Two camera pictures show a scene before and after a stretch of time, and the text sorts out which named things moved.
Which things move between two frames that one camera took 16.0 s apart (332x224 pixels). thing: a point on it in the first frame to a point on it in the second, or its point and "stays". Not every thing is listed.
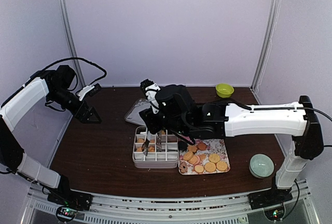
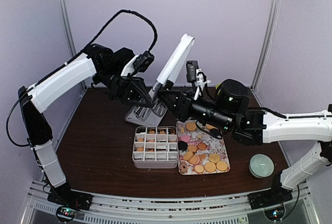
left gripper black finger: [93, 117] to [137, 93]
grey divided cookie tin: [160, 150] stays
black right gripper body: [170, 124] to [184, 106]
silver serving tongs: [158, 141] to [174, 65]
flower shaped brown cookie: [183, 167] stays
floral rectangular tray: [205, 156] stays
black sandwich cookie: [182, 145] stays
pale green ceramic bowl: [261, 166] stays
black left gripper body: [77, 113] to [118, 87]
